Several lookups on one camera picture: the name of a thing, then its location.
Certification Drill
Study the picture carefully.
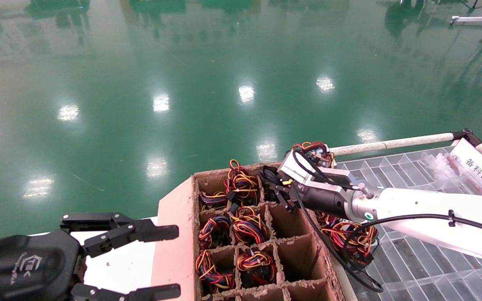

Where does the multicoloured wire bundle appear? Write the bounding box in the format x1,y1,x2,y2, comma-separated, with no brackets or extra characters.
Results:
223,159,261,206
195,250,236,294
197,214,231,250
314,211,379,269
229,206,270,245
236,248,276,287
290,141,335,168
199,190,227,210

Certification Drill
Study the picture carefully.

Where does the clear plastic compartment tray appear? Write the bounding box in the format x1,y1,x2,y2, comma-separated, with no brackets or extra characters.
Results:
333,145,482,301

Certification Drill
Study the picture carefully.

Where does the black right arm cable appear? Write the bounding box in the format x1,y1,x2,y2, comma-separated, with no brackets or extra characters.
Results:
291,148,482,293

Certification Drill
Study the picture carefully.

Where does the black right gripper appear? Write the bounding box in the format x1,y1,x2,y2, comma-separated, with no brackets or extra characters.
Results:
275,179,355,219

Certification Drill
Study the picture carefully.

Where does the white metal stand base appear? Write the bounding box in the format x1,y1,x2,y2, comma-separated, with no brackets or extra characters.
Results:
450,0,482,28

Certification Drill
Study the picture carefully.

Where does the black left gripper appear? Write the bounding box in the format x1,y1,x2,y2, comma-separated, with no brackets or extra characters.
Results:
0,212,180,301

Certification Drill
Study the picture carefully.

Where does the white sign with Chinese text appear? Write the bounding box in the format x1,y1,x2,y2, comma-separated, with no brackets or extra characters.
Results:
448,138,482,198

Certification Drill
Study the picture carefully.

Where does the black cable bundle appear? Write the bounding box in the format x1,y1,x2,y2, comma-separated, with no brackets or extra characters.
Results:
259,166,286,202

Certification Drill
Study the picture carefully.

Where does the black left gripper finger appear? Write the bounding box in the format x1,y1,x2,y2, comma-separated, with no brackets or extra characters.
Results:
71,283,182,301

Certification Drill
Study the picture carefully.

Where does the clear plastic parts bag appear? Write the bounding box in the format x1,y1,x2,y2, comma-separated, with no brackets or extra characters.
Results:
427,152,477,187

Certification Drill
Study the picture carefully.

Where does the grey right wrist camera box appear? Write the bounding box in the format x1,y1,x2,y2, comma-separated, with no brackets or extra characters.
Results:
278,156,365,195

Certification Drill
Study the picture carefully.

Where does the brown pulp divider box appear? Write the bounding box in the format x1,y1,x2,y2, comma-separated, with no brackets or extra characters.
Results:
149,161,347,301

